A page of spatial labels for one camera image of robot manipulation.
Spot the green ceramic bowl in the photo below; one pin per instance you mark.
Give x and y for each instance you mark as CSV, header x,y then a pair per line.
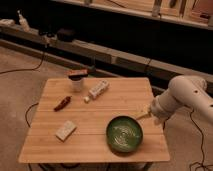
x,y
124,134

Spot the beige sponge block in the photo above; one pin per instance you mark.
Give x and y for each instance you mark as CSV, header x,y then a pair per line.
x,y
65,130

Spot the white spray bottle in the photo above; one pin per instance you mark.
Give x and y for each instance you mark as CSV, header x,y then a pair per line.
x,y
23,22

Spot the orange black brush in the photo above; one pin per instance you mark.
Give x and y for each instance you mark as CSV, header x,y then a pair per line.
x,y
78,73

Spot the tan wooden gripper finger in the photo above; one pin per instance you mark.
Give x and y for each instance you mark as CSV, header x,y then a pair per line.
x,y
143,115

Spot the black box on ledge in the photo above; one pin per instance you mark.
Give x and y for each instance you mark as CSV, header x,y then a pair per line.
x,y
66,35

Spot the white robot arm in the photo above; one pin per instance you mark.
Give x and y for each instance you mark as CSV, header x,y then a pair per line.
x,y
183,90

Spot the wooden slat table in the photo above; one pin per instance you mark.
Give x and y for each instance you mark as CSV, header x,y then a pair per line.
x,y
87,144

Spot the white tube bottle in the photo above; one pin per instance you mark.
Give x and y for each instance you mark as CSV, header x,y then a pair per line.
x,y
96,91

